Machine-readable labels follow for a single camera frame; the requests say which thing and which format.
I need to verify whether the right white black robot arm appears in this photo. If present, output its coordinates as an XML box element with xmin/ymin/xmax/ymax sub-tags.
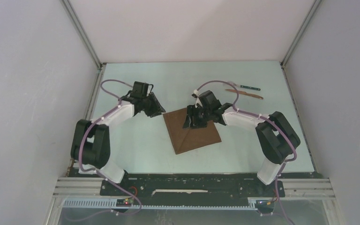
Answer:
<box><xmin>183</xmin><ymin>90</ymin><xmax>300</xmax><ymax>196</ymax></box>

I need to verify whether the aluminium frame profile front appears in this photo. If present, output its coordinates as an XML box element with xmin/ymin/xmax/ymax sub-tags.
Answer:
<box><xmin>44</xmin><ymin>177</ymin><xmax>103</xmax><ymax>225</ymax></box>

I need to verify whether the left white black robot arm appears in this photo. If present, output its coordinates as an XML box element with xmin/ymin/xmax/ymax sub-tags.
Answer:
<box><xmin>70</xmin><ymin>82</ymin><xmax>165</xmax><ymax>195</ymax></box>

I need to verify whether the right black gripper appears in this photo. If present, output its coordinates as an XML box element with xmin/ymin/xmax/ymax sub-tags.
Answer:
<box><xmin>182</xmin><ymin>105</ymin><xmax>211</xmax><ymax>129</ymax></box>

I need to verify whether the brown cloth napkin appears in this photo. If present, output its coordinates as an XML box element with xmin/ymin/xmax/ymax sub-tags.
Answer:
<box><xmin>163</xmin><ymin>108</ymin><xmax>222</xmax><ymax>155</ymax></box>

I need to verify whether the brown wooden knife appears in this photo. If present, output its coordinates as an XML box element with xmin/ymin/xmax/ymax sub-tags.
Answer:
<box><xmin>225</xmin><ymin>89</ymin><xmax>264</xmax><ymax>100</ymax></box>

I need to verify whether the left aluminium corner post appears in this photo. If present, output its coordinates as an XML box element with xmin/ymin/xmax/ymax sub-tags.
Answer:
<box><xmin>60</xmin><ymin>0</ymin><xmax>103</xmax><ymax>70</ymax></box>

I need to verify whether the grey cable duct strip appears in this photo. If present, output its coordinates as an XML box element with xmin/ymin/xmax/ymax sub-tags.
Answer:
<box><xmin>62</xmin><ymin>198</ymin><xmax>257</xmax><ymax>210</ymax></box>

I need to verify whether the aluminium corner post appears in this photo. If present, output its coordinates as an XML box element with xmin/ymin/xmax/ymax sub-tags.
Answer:
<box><xmin>60</xmin><ymin>0</ymin><xmax>103</xmax><ymax>70</ymax></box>
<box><xmin>280</xmin><ymin>0</ymin><xmax>324</xmax><ymax>69</ymax></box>

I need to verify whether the right aluminium corner post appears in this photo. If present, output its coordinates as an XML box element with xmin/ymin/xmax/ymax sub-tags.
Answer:
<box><xmin>280</xmin><ymin>0</ymin><xmax>324</xmax><ymax>69</ymax></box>

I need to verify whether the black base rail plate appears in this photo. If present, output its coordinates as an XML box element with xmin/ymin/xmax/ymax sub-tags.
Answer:
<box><xmin>100</xmin><ymin>173</ymin><xmax>285</xmax><ymax>206</ymax></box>

